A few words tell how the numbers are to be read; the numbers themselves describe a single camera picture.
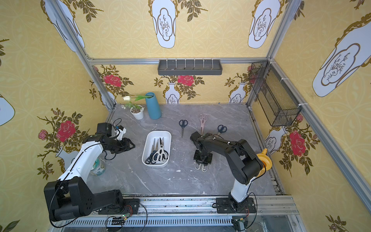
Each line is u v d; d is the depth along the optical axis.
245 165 0.47
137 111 1.06
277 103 0.75
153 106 1.03
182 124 1.09
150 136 0.98
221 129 1.06
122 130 0.78
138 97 0.95
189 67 0.92
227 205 0.73
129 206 0.73
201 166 0.86
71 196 0.40
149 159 0.88
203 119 1.10
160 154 0.90
